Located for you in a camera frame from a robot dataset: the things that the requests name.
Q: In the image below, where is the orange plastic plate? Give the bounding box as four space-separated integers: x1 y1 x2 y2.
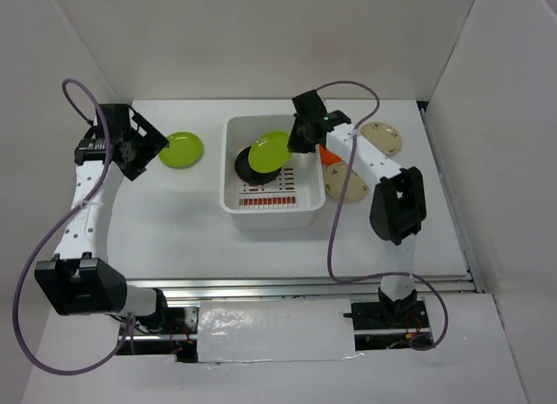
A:
319 145 342 165

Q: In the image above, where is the green plate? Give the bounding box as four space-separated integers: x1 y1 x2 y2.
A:
248 131 292 173
158 131 204 169

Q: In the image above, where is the cream patterned plate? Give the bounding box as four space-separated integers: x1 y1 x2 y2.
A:
324 162 369 203
359 122 402 157

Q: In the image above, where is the black plate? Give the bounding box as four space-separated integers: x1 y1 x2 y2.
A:
234 146 281 185

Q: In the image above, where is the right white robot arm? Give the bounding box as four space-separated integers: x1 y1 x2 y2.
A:
288 90 426 327

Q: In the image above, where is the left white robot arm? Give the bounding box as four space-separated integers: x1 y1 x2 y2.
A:
34 104 172 333

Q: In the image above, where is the white plastic bin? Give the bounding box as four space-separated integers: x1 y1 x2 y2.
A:
219 115 325 230

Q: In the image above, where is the white cover sheet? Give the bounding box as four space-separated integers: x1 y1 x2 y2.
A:
197 300 356 363

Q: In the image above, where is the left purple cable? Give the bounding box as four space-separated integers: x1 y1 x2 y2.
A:
11 78 137 375

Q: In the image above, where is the purple cable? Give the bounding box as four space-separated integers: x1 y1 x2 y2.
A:
11 78 137 375
316 80 450 351

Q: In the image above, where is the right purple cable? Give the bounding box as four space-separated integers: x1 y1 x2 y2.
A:
316 80 450 351

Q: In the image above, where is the aluminium rail frame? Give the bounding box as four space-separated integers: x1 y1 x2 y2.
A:
109 100 476 299

